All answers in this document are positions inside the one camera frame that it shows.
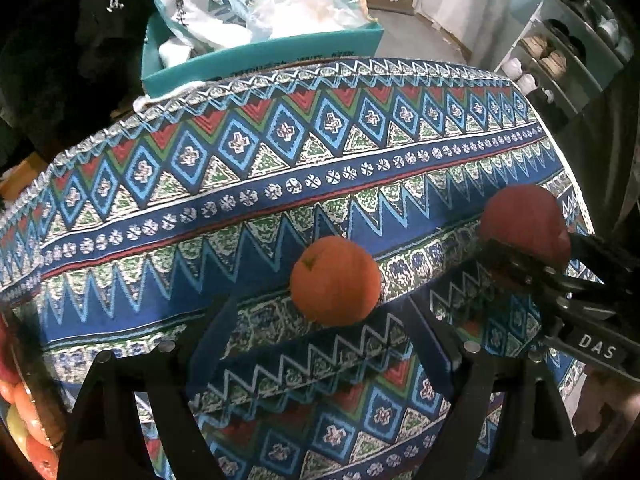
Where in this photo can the large orange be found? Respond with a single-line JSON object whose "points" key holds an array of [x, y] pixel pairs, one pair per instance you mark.
{"points": [[42, 457]]}

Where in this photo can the hanging dark clothes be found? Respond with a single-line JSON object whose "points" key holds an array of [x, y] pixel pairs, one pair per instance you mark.
{"points": [[65, 60]]}

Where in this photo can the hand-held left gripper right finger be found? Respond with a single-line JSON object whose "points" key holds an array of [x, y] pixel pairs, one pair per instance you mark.
{"points": [[430, 345]]}

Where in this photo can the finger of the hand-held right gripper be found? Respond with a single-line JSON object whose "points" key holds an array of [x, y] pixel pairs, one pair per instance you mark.
{"points": [[515, 265], [600, 255]]}

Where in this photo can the clear plastic bag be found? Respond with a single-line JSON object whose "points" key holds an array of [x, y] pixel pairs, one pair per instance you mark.
{"points": [[315, 5]]}

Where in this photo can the blue patterned tablecloth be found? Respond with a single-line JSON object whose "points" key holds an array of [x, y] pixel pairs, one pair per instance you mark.
{"points": [[250, 185]]}

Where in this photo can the clear glass bowl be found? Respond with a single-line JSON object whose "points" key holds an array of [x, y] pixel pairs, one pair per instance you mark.
{"points": [[47, 410]]}

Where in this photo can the teal box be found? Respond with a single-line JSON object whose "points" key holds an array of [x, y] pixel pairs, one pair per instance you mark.
{"points": [[260, 60]]}

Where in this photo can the red apple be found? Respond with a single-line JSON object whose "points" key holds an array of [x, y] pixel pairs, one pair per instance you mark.
{"points": [[525, 225]]}

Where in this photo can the white shoe rack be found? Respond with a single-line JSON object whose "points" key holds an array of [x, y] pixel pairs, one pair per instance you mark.
{"points": [[555, 55]]}

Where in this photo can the white printed bag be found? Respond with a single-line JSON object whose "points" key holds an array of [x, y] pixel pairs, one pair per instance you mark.
{"points": [[195, 0]]}

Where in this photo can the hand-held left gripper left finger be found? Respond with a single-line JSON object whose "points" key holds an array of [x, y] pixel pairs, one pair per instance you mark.
{"points": [[215, 345]]}

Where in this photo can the person's right hand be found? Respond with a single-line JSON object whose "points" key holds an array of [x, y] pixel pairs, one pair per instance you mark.
{"points": [[595, 400]]}

